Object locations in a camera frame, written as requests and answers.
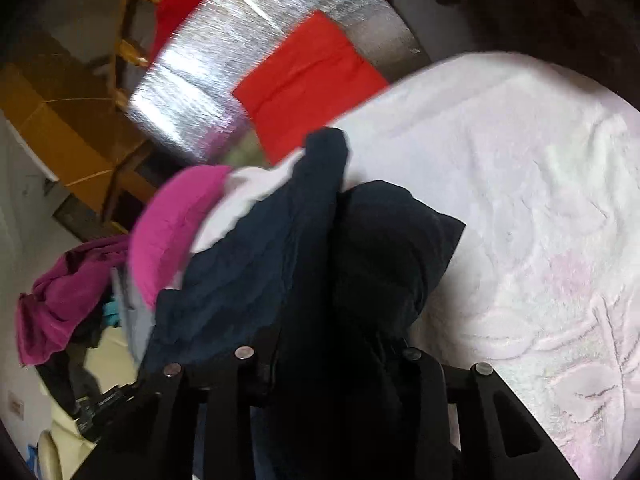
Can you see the teal cloth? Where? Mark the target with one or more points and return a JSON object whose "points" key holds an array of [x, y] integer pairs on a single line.
{"points": [[111, 312]]}

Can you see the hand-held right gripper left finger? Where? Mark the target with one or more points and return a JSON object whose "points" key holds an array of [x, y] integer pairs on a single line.
{"points": [[225, 410]]}

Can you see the wooden table frame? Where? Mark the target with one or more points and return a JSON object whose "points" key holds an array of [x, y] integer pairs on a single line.
{"points": [[130, 180]]}

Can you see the wall socket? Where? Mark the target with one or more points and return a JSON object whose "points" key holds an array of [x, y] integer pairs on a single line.
{"points": [[17, 406]]}

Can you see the pale pink fluffy blanket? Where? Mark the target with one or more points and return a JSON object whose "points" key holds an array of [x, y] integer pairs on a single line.
{"points": [[525, 185]]}

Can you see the folded red cloth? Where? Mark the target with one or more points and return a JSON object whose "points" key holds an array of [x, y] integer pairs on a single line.
{"points": [[305, 85]]}

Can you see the grey cloth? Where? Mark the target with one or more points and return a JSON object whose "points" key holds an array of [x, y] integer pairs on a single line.
{"points": [[132, 315]]}

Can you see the magenta pillow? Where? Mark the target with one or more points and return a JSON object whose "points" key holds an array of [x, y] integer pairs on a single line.
{"points": [[170, 230]]}

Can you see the dark cloth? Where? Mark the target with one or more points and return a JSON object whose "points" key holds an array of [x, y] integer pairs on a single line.
{"points": [[65, 375]]}

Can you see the silver foil mat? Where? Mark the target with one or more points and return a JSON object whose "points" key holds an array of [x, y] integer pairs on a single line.
{"points": [[200, 85]]}

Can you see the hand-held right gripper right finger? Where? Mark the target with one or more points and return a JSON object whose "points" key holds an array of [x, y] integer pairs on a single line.
{"points": [[425, 410]]}

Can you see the dark wooden furniture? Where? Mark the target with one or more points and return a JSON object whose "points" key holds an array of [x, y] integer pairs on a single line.
{"points": [[500, 10]]}

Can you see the navy blue jacket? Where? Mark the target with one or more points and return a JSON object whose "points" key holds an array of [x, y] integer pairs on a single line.
{"points": [[300, 260]]}

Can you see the magenta garment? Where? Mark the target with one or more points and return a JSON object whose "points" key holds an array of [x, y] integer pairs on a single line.
{"points": [[55, 300]]}

